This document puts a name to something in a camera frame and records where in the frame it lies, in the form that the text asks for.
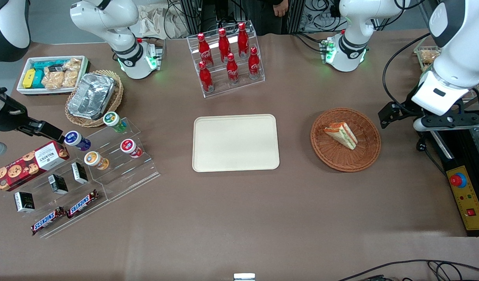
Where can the black aluminium frame post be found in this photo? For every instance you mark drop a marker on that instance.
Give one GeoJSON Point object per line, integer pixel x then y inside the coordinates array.
{"type": "Point", "coordinates": [192, 17]}
{"type": "Point", "coordinates": [296, 15]}

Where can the yellow snack box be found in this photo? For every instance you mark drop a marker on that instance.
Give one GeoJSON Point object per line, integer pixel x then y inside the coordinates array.
{"type": "Point", "coordinates": [29, 78]}

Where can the small black box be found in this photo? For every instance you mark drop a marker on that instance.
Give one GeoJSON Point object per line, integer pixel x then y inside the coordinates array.
{"type": "Point", "coordinates": [24, 201]}
{"type": "Point", "coordinates": [79, 172]}
{"type": "Point", "coordinates": [58, 184]}

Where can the aluminium foil tray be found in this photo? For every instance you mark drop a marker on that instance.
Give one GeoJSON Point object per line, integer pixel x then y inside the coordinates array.
{"type": "Point", "coordinates": [91, 95]}

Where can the triangle sandwich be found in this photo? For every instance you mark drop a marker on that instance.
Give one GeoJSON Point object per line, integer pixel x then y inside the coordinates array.
{"type": "Point", "coordinates": [343, 134]}

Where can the person in dark clothing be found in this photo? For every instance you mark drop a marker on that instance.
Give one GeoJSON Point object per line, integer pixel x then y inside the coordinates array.
{"type": "Point", "coordinates": [263, 19]}

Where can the cream plastic tray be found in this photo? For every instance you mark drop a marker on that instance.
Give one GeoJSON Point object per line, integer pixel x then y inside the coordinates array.
{"type": "Point", "coordinates": [231, 144]}

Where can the clear acrylic tiered stand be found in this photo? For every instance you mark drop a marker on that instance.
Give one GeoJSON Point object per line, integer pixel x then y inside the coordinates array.
{"type": "Point", "coordinates": [38, 188]}
{"type": "Point", "coordinates": [138, 175]}

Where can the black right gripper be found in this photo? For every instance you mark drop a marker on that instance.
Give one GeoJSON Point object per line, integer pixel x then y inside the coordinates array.
{"type": "Point", "coordinates": [8, 117]}

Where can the light wicker basket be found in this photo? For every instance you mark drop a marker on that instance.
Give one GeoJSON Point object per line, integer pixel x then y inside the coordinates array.
{"type": "Point", "coordinates": [117, 93]}

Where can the teal snack box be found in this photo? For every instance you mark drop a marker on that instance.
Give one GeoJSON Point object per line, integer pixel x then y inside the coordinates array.
{"type": "Point", "coordinates": [48, 64]}
{"type": "Point", "coordinates": [38, 78]}

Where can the red Walkers cookie box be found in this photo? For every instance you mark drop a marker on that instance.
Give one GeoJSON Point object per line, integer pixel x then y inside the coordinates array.
{"type": "Point", "coordinates": [29, 164]}

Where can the person left hand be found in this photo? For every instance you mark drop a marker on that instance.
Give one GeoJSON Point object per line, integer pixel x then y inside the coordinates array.
{"type": "Point", "coordinates": [280, 8]}

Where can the red lid snack cup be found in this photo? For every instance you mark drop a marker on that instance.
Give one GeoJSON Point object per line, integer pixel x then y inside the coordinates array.
{"type": "Point", "coordinates": [127, 145]}

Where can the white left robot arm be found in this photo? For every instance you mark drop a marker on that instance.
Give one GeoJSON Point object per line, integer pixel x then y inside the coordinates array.
{"type": "Point", "coordinates": [352, 23]}

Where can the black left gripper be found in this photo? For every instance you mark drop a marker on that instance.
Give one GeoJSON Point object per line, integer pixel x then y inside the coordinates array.
{"type": "Point", "coordinates": [406, 104]}

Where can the bagged fried snack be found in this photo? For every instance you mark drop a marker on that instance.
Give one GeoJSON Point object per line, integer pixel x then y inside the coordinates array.
{"type": "Point", "coordinates": [430, 56]}

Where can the red emergency stop button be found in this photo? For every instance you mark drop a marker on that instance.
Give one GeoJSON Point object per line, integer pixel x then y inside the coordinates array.
{"type": "Point", "coordinates": [456, 180]}

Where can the clear acrylic bottle rack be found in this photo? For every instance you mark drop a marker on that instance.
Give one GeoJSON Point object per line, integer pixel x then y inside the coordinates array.
{"type": "Point", "coordinates": [239, 88]}

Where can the round brown wicker basket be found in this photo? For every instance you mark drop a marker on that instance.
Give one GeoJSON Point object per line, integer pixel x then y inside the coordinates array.
{"type": "Point", "coordinates": [341, 158]}

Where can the white cloth bag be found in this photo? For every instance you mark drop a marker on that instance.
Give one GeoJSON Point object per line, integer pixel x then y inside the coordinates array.
{"type": "Point", "coordinates": [153, 21]}

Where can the yellow control box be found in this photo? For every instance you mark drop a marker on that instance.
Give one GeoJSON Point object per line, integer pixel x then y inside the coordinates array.
{"type": "Point", "coordinates": [467, 199]}

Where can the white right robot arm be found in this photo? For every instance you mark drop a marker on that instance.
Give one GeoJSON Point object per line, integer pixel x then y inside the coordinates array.
{"type": "Point", "coordinates": [118, 23]}

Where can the orange lid snack cup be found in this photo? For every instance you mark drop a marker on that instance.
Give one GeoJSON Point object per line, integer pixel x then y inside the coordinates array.
{"type": "Point", "coordinates": [91, 158]}

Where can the clear bag of cookies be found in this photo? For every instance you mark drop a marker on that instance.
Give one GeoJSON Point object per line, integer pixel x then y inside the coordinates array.
{"type": "Point", "coordinates": [52, 80]}
{"type": "Point", "coordinates": [70, 78]}
{"type": "Point", "coordinates": [72, 64]}

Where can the blue lid snack cup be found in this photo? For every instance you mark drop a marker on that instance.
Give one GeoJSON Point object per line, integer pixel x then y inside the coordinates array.
{"type": "Point", "coordinates": [72, 137]}

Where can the red cola bottle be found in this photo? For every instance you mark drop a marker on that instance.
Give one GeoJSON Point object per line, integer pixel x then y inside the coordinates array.
{"type": "Point", "coordinates": [205, 78]}
{"type": "Point", "coordinates": [224, 46]}
{"type": "Point", "coordinates": [232, 70]}
{"type": "Point", "coordinates": [254, 64]}
{"type": "Point", "coordinates": [243, 41]}
{"type": "Point", "coordinates": [204, 50]}

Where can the Snickers bar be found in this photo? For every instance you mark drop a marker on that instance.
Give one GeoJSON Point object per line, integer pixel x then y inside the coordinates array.
{"type": "Point", "coordinates": [82, 203]}
{"type": "Point", "coordinates": [47, 220]}

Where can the green lid snack cup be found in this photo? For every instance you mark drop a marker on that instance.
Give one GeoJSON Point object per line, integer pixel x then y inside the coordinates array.
{"type": "Point", "coordinates": [111, 118]}

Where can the white plastic bin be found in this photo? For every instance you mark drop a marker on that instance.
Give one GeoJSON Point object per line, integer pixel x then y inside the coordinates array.
{"type": "Point", "coordinates": [44, 91]}

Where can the black appliance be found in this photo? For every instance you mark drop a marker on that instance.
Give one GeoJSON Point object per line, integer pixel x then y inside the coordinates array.
{"type": "Point", "coordinates": [462, 152]}

